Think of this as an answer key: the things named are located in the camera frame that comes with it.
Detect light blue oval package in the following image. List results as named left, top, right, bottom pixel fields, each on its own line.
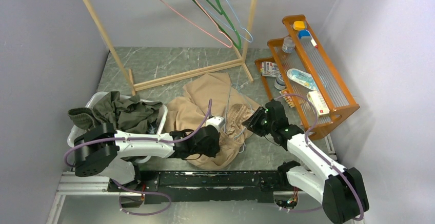
left=287, top=68, right=318, bottom=91

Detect white red box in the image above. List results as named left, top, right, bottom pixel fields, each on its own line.
left=306, top=91, right=330, bottom=118

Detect olive green shorts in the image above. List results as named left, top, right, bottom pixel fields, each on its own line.
left=68, top=91, right=163, bottom=134

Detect round tin can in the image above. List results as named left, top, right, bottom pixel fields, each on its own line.
left=274, top=74, right=286, bottom=91

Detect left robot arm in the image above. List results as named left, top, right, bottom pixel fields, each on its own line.
left=73, top=119, right=224, bottom=191

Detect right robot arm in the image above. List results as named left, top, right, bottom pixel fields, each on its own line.
left=242, top=100, right=369, bottom=223

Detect wooden clothes rack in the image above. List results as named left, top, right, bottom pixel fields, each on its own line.
left=82, top=0, right=254, bottom=95

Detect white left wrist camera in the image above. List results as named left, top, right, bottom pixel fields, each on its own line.
left=205, top=116, right=225, bottom=132

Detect blue white box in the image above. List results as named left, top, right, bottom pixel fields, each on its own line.
left=298, top=30, right=318, bottom=48

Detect clear plastic jar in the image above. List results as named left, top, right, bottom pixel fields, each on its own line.
left=282, top=36, right=295, bottom=54

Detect light blue wire hanger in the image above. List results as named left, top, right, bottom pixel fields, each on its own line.
left=204, top=0, right=254, bottom=43

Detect orange wooden shelf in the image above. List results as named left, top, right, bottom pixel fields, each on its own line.
left=255, top=14, right=360, bottom=140

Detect colourful snack packet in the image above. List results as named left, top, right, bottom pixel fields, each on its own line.
left=260, top=61, right=280, bottom=77

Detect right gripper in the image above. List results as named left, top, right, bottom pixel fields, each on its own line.
left=242, top=107, right=275, bottom=137

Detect pink wire hanger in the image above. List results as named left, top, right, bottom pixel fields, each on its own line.
left=151, top=0, right=233, bottom=49

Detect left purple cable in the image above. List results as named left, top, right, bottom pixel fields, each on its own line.
left=63, top=98, right=214, bottom=168

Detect beige shorts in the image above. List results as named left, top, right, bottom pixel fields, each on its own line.
left=164, top=73, right=260, bottom=170

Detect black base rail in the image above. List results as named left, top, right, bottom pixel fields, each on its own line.
left=139, top=170, right=295, bottom=203

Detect yellow sponge block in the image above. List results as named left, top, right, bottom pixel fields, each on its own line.
left=292, top=21, right=307, bottom=31

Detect crayon pack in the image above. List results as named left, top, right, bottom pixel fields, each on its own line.
left=279, top=89, right=295, bottom=108

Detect green hanger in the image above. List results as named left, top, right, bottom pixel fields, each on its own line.
left=192, top=0, right=242, bottom=50

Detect white plastic laundry basket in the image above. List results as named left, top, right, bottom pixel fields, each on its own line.
left=68, top=92, right=174, bottom=164

